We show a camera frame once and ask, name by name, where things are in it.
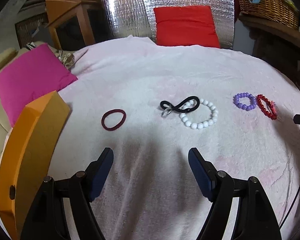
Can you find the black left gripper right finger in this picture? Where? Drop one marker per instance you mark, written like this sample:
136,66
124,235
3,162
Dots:
255,217

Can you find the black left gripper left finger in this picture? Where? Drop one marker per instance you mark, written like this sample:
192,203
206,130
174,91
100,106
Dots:
46,218

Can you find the orange cardboard box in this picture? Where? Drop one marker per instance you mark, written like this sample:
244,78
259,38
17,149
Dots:
26,158

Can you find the wooden shelf table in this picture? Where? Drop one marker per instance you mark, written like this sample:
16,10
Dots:
275,44

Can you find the wicker basket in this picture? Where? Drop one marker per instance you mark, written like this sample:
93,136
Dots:
279,11

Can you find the magenta pillow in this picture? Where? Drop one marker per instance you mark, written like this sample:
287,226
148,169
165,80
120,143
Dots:
30,76

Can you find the red pillow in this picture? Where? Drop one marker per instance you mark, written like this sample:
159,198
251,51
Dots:
186,26

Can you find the pink white blanket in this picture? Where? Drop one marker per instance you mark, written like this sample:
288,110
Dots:
151,104

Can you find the patterned cushion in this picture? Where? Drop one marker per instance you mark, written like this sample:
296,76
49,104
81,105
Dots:
67,59

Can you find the wooden cabinet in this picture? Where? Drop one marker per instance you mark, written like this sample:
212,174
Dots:
74,24

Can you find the silver foil insulation panel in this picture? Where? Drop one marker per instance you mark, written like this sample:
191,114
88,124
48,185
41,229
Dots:
137,18

